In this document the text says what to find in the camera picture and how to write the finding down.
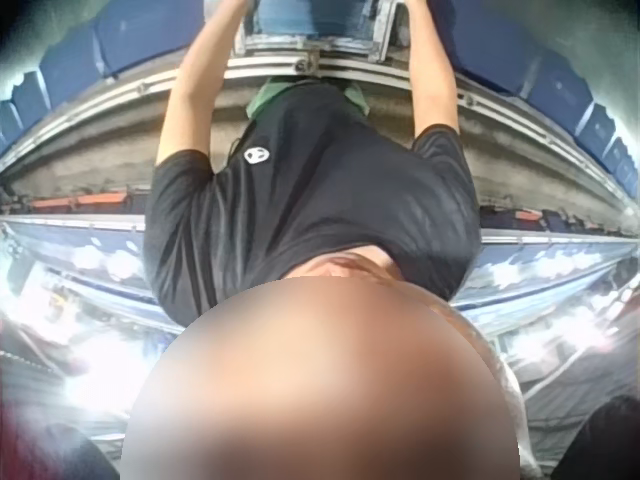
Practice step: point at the person's legs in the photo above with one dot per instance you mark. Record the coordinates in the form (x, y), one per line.
(261, 97)

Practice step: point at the person's left hand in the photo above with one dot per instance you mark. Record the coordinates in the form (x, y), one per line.
(237, 6)

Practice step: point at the row of blue crates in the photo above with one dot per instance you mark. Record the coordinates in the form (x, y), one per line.
(545, 75)
(125, 40)

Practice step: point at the orange bar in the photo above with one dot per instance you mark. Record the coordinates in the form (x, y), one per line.
(528, 215)
(85, 202)

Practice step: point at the person's right hand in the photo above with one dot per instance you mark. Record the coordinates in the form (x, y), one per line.
(415, 4)

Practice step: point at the metal framed tray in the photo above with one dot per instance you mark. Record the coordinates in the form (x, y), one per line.
(320, 47)

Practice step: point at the curved metal conveyor rail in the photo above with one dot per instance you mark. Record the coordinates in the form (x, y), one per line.
(145, 93)

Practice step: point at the stack of blue sheets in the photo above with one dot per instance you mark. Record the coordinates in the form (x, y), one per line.
(325, 17)

